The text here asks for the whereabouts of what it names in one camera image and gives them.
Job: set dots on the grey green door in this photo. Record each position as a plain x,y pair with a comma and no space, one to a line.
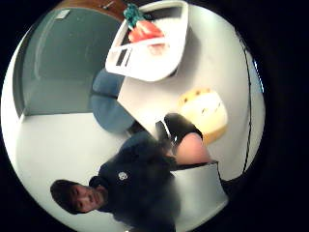
74,61

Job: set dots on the pale yellow round bowl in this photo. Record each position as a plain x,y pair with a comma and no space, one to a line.
206,111

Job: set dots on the person in dark top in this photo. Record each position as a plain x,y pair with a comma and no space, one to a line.
138,188

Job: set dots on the white plastic basket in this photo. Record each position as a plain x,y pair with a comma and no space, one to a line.
151,66

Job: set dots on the blue upholstered chair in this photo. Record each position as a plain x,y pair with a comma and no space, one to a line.
109,111

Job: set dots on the white sign on door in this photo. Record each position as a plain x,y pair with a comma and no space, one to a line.
62,14

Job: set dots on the grey flat panel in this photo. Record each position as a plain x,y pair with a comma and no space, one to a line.
201,191

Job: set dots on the orange carrot toy green top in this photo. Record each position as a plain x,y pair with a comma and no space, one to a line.
145,30

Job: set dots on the brown wooden cabinet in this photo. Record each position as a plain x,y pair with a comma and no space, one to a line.
96,5

